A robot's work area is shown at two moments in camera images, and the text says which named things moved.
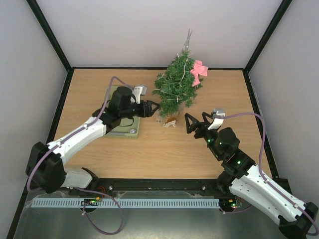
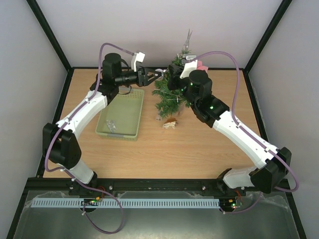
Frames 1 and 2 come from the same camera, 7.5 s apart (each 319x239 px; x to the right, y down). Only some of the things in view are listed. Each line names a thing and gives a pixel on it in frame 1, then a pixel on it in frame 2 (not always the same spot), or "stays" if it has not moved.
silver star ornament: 186,44 stays
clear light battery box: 158,119 stays
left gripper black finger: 150,109 → 155,73
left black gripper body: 144,112 → 141,82
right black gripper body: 200,127 → 173,76
